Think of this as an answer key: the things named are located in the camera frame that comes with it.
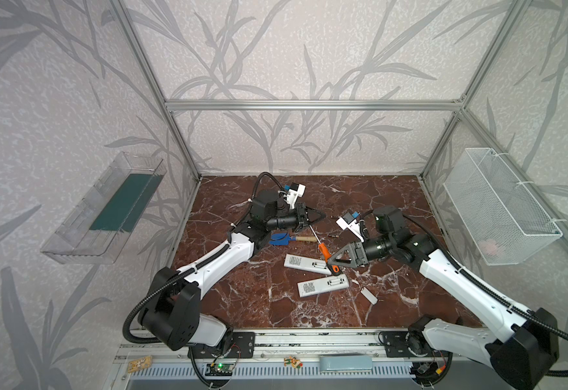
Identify orange handled screwdriver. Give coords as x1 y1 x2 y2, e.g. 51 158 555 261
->
310 226 330 262

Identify white remote control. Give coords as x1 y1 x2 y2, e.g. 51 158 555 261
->
284 254 331 276
298 275 349 297

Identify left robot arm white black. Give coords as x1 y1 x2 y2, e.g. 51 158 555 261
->
123 190 326 354

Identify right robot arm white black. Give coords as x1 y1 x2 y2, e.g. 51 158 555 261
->
328 206 560 389

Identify pink object in basket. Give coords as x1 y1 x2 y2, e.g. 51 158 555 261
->
477 239 504 258

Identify small orange green connector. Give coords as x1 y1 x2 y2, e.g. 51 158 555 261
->
284 356 303 369

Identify left green led controller board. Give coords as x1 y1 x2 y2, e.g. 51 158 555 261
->
204 362 235 377

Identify tan circuit board piece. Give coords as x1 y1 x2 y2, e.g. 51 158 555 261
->
126 355 152 374

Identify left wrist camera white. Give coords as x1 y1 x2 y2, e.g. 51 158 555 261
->
284 183 306 210

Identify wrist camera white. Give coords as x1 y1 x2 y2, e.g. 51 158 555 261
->
336 211 369 242
284 183 306 210

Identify blue toy shovel wooden handle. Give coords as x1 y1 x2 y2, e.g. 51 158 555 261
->
269 232 316 246

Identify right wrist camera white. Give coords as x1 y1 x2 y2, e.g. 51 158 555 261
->
336 211 369 242

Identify right black corrugated cable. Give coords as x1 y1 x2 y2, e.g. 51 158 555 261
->
361 209 568 377

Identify black corrugated cable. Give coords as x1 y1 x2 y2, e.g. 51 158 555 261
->
122 171 285 345
361 209 568 377

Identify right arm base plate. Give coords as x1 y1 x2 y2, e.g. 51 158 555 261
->
378 331 427 358

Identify grey rectangular box on rail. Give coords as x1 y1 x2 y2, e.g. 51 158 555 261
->
319 354 373 373

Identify white wire mesh basket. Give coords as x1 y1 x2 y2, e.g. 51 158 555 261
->
444 148 563 266

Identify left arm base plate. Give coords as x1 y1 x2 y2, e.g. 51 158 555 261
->
189 331 256 359

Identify right controller board wires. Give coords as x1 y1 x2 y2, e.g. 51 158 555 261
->
409 360 448 386

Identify clear plastic wall shelf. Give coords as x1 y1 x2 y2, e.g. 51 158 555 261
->
41 152 167 265

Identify left black corrugated cable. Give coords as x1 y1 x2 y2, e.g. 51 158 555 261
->
122 171 285 345

